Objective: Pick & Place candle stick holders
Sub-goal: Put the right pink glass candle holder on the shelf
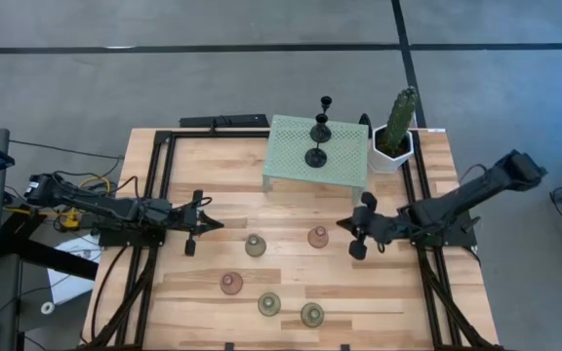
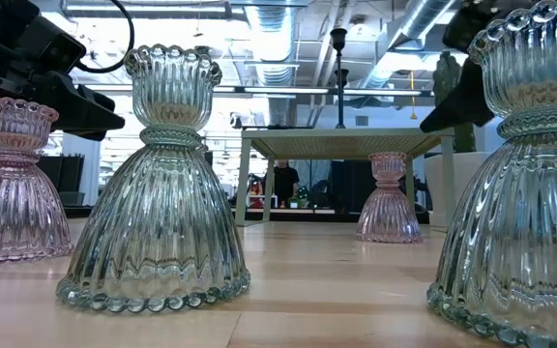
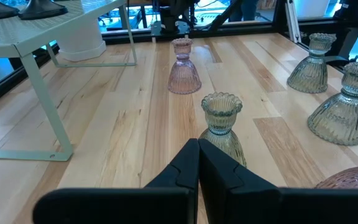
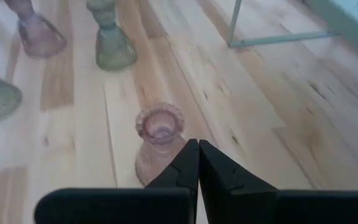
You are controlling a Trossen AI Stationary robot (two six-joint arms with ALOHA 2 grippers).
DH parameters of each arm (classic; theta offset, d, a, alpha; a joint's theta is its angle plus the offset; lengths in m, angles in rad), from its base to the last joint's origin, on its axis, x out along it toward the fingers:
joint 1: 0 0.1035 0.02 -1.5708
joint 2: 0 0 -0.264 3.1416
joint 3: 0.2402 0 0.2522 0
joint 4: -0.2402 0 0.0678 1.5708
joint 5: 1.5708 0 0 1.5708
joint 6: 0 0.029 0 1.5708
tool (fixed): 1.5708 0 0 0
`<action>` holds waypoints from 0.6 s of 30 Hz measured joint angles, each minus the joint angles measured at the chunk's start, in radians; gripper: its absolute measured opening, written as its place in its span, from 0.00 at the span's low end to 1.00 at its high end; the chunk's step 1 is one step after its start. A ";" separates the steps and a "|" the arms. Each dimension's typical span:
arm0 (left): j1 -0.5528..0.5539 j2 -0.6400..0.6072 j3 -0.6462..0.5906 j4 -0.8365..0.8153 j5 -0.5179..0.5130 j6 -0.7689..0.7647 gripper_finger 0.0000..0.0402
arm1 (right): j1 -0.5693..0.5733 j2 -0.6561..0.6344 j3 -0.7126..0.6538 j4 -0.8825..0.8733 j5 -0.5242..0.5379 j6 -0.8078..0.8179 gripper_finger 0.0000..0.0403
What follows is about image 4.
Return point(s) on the pink ribbed glass candle holder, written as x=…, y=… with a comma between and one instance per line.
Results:
x=160, y=124
x=39, y=40

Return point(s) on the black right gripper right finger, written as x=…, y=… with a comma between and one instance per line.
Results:
x=219, y=172

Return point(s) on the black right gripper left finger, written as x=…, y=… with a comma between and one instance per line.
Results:
x=182, y=168

